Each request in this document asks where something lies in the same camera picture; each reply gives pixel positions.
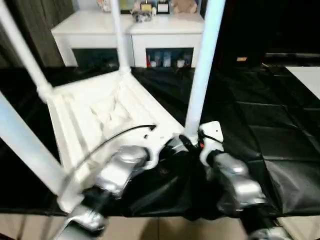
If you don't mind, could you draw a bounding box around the white plastic table top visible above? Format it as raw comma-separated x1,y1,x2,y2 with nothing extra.
37,71,193,213

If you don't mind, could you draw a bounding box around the black work mat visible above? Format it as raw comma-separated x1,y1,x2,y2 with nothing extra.
0,64,320,221

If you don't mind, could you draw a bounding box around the white flat board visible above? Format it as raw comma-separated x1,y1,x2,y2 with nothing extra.
284,66,320,100

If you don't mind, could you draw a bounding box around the beige plush toy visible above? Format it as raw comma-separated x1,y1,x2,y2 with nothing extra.
171,0,197,15

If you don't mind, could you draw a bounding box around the white cabinet with glass doors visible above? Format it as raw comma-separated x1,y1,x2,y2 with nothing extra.
51,9,205,68

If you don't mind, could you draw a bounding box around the dark green box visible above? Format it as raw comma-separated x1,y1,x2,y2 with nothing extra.
121,0,137,15

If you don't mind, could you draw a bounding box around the white spotted bowl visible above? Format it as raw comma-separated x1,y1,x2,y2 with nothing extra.
96,0,112,12

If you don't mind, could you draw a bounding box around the grey curtain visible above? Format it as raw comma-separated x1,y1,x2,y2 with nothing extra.
0,0,75,68

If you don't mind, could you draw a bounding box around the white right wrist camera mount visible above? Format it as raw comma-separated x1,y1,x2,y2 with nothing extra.
198,121,225,166

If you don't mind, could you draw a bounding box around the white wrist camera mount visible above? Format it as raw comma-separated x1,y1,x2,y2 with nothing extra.
143,127,176,171
198,121,225,166

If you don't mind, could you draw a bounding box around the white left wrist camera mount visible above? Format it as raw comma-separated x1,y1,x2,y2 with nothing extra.
143,127,176,171

